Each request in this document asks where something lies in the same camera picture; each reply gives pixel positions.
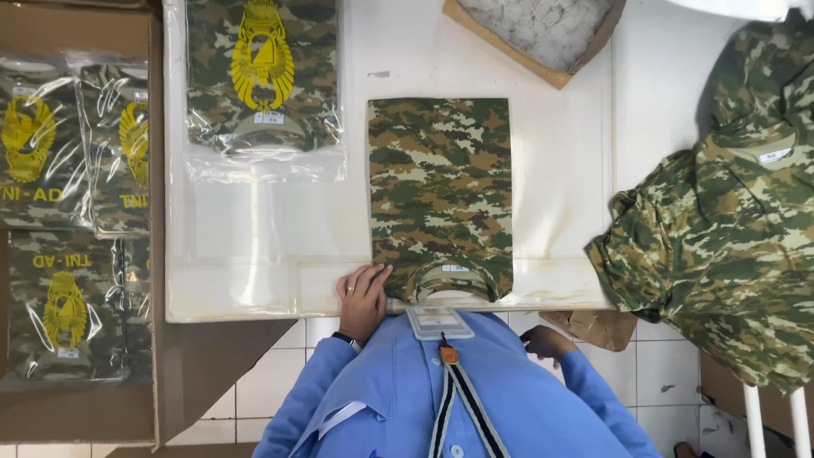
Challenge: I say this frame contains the white metal frame legs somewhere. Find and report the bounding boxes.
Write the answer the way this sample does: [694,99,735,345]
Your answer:
[742,382,814,458]

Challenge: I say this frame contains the person's right hand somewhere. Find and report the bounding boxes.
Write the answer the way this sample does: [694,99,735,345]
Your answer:
[519,325,578,370]

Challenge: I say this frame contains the striped black white lanyard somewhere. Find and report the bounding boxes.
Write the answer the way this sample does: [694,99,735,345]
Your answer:
[427,336,511,458]

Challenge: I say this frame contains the clear id badge holder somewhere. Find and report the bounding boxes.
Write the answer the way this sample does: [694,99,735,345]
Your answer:
[405,306,475,342]

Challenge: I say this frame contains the camouflage t-shirt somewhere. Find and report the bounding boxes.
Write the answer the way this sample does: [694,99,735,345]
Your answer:
[367,97,515,305]

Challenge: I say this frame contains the stack of clear plastic bags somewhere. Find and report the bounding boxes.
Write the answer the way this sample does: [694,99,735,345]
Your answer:
[163,0,372,323]

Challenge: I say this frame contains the crumpled brown paper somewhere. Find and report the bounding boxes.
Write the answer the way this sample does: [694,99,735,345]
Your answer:
[539,310,638,353]

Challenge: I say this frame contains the large brown cardboard carton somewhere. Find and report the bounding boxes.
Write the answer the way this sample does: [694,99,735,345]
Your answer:
[0,0,298,449]

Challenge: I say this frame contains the cardboard box of white pieces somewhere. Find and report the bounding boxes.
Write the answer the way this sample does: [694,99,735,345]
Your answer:
[442,0,628,90]

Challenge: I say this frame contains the brown cardboard sheet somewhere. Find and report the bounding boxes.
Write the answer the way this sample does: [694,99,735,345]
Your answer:
[699,351,814,441]

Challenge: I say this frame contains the pile of unfolded camouflage shirts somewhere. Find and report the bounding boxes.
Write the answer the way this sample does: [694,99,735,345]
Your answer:
[584,18,814,397]

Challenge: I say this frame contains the person's left hand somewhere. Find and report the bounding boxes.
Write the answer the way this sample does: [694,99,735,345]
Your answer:
[336,264,394,347]

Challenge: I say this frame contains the white paper slip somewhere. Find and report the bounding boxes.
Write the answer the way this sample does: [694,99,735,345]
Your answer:
[317,400,368,441]

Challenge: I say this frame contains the bagged camouflage shirt yellow emblem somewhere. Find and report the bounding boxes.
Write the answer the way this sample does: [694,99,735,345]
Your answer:
[0,228,129,391]
[118,237,154,385]
[0,54,95,231]
[183,0,348,184]
[67,51,151,240]

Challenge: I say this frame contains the person's blue shirt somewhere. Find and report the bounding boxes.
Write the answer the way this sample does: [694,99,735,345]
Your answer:
[252,310,663,458]

